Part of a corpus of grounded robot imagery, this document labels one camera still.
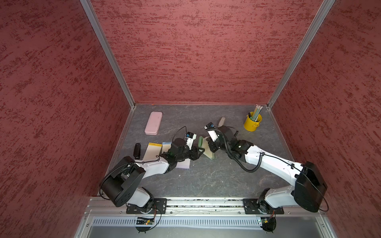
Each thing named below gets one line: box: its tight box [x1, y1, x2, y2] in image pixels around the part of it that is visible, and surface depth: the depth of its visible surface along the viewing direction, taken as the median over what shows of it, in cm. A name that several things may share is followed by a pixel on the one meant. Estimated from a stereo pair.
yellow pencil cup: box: [244, 106, 263, 132], surface depth 102 cm
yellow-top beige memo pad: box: [142, 142, 163, 162], surface depth 97 cm
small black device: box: [132, 142, 142, 160], surface depth 93 cm
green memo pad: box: [197, 135, 216, 160], surface depth 87 cm
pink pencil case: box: [144, 111, 164, 136], surface depth 109 cm
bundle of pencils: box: [249, 104, 264, 122], surface depth 99 cm
